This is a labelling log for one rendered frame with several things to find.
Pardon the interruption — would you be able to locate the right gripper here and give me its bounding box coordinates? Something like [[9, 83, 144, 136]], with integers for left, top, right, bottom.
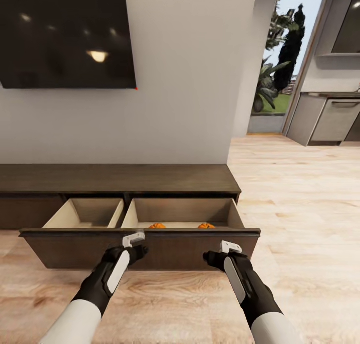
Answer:
[[203, 251, 227, 272]]

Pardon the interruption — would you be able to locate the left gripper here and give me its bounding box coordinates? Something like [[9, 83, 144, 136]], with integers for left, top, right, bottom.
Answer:
[[127, 244, 149, 264]]

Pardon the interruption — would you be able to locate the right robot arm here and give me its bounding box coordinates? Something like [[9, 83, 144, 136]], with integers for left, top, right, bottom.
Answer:
[[203, 240, 304, 344]]

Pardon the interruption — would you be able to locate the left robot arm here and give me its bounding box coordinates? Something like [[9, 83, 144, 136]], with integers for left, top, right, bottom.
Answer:
[[37, 232, 149, 344]]

